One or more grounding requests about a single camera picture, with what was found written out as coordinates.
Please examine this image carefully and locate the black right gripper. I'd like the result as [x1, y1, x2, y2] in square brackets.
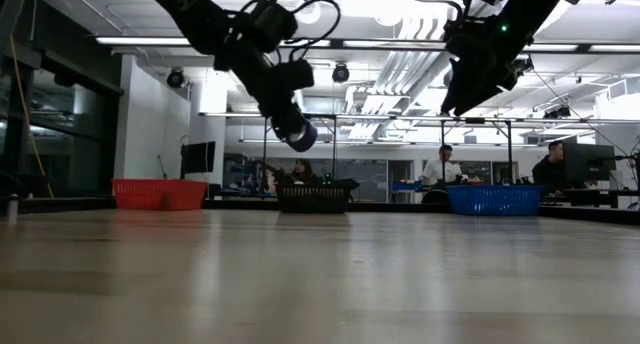
[440, 13, 524, 116]

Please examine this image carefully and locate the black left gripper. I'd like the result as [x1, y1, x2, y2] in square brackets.
[234, 46, 309, 143]

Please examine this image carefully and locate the person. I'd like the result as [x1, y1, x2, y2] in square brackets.
[421, 143, 464, 188]
[530, 139, 569, 193]
[284, 158, 321, 186]

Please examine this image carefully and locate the black plastic basket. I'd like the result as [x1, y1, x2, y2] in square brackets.
[274, 179, 360, 215]

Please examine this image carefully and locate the blue plastic basket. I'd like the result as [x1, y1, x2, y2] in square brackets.
[446, 184, 545, 217]

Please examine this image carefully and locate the black computer monitor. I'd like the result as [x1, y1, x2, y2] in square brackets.
[563, 142, 617, 183]

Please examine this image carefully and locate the red plastic basket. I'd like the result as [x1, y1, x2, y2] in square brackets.
[111, 178, 209, 212]

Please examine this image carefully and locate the black desk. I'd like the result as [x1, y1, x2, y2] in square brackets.
[547, 187, 640, 209]

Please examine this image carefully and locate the black metal stand frame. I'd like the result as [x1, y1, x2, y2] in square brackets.
[197, 112, 516, 185]

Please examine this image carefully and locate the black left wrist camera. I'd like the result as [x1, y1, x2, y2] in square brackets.
[272, 58, 316, 93]

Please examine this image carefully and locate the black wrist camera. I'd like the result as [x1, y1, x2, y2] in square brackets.
[499, 53, 534, 91]
[272, 58, 316, 93]

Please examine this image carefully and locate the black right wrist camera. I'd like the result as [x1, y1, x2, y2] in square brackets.
[499, 53, 534, 91]

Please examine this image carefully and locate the black wall monitor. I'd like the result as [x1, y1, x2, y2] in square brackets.
[179, 140, 217, 175]

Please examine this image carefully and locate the black aluminium table frame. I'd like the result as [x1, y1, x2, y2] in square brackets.
[0, 196, 640, 226]

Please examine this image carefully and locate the yellow cable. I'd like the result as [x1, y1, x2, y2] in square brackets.
[7, 33, 55, 199]

